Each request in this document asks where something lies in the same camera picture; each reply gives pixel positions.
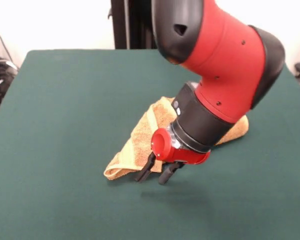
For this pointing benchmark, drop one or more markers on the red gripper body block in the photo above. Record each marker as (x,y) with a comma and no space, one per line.
(165,150)

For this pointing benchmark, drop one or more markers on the black upright post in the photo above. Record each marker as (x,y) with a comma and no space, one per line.
(135,25)

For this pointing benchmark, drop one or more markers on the dark green table cloth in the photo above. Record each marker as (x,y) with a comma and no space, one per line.
(65,125)

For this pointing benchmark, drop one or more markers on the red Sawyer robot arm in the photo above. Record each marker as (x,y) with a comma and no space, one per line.
(227,62)

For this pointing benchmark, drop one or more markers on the tan terry towel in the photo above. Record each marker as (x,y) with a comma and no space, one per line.
(142,140)

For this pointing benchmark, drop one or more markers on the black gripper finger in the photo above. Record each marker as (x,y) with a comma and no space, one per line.
(146,170)
(168,173)

